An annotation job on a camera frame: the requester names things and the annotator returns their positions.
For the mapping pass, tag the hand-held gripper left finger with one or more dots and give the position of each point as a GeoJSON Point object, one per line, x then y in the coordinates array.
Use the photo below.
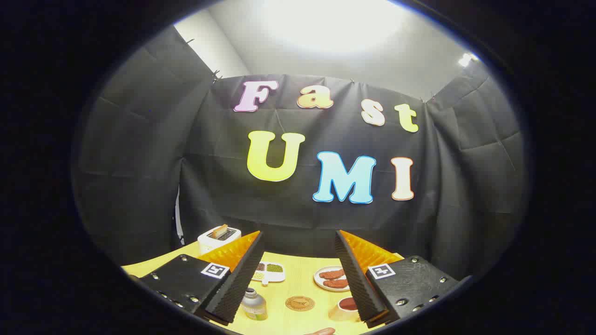
{"type": "Point", "coordinates": [237, 284]}

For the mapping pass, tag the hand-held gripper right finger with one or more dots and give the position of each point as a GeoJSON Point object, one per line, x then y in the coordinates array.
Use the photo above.
{"type": "Point", "coordinates": [358, 284]}

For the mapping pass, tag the silver bottle with green label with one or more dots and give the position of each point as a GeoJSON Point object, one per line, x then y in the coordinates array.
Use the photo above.
{"type": "Point", "coordinates": [255, 307]}

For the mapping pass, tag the round cork coaster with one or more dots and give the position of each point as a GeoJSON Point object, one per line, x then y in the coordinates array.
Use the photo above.
{"type": "Point", "coordinates": [300, 303]}

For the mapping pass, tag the brown meat strip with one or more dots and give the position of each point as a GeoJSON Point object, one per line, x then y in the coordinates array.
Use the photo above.
{"type": "Point", "coordinates": [336, 283]}
{"type": "Point", "coordinates": [331, 274]}

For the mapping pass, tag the white divided dish with beans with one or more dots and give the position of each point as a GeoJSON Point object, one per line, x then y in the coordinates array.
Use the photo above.
{"type": "Point", "coordinates": [268, 279]}

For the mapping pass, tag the white oval plate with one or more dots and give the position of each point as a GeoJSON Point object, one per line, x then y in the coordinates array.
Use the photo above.
{"type": "Point", "coordinates": [318, 278]}

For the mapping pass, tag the white toaster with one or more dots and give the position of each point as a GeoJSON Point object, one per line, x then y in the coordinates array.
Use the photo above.
{"type": "Point", "coordinates": [208, 243]}

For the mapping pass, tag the toast slice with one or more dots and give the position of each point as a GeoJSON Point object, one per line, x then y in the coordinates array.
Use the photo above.
{"type": "Point", "coordinates": [220, 231]}

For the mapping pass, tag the wooden table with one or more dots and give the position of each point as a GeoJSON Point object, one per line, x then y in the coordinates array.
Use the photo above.
{"type": "Point", "coordinates": [298, 279]}

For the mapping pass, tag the black backdrop cloth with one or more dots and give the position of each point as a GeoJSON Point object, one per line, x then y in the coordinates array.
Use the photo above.
{"type": "Point", "coordinates": [209, 186]}

